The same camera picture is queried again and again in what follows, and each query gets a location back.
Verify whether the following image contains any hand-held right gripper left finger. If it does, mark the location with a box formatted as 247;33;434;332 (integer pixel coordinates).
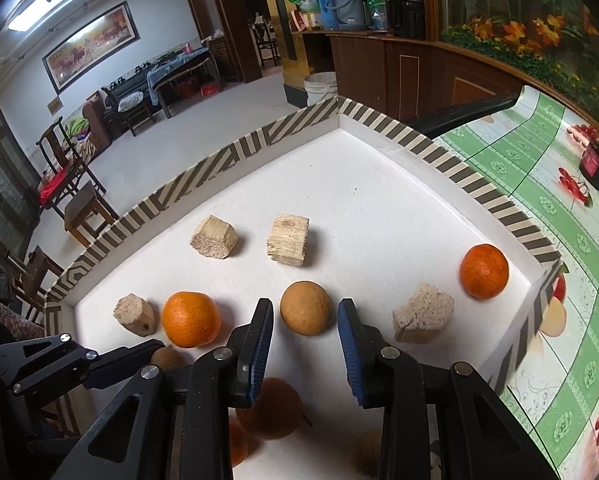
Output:
54;298;275;480

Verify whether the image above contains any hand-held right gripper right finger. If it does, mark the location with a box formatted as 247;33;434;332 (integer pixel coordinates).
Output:
337;298;563;480

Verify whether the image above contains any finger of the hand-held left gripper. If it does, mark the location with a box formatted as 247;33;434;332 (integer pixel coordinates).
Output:
0;332;166;411

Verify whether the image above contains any small beige fibrous chunk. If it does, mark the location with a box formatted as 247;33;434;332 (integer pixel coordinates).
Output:
113;294;157;337

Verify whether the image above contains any tan round fruit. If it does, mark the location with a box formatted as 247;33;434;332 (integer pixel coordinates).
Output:
280;281;331;337

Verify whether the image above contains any notched beige fibrous chunk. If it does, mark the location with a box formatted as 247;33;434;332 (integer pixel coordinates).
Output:
392;284;455;345

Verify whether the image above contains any striated beige fibrous chunk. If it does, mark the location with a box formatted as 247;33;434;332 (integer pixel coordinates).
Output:
266;214;311;266

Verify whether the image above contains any white tray with striped rim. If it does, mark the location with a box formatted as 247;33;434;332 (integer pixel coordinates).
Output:
43;95;565;480

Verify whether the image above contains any large brown round fruit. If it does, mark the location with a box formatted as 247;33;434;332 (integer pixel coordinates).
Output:
235;377;303;442

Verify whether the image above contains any brown wooden stool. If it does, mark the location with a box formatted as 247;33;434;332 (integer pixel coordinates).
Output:
63;180;120;248

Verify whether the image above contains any red seat cushion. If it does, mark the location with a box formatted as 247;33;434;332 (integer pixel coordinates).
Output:
39;172;75;198

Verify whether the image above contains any wooden armchair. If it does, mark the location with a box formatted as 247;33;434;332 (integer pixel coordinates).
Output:
35;116;106;220

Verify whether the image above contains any dark cabinet with glass doors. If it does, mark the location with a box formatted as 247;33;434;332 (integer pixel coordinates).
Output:
0;105;40;251

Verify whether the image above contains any green fruit-print tablecloth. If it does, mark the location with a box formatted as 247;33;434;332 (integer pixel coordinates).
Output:
432;85;599;480

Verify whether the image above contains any dark wooden bench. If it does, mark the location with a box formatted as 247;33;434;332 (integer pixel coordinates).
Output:
100;77;156;137

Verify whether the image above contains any black bar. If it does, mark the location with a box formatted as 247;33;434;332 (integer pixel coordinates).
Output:
402;91;523;138

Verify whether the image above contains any white plastic bucket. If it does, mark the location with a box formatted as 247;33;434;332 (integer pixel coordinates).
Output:
304;72;339;107

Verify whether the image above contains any brown wooden counter cabinet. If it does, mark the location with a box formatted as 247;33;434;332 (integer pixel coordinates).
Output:
292;27;525;126

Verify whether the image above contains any table with blue cloth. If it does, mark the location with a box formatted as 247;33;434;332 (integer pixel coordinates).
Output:
146;47;224;120

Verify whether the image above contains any dark wooden dining chair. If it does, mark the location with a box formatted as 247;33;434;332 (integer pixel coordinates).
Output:
249;15;280;70

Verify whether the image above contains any red and black box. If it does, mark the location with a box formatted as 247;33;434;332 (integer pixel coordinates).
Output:
578;140;599;192

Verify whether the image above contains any red and white carton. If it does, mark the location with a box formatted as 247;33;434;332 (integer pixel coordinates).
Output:
290;9;323;32

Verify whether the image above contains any black kettle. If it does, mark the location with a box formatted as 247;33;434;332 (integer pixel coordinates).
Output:
387;0;426;39

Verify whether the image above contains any clear plastic bottle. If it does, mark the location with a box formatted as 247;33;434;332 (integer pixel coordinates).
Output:
367;0;389;31

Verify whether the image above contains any ceiling light panel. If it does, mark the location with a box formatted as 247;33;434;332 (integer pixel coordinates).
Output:
6;0;87;32

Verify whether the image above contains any glass display with orange flowers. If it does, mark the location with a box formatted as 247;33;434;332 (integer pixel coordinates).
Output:
437;0;599;126

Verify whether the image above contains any framed wall painting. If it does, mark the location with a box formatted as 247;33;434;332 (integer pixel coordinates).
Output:
42;1;141;95

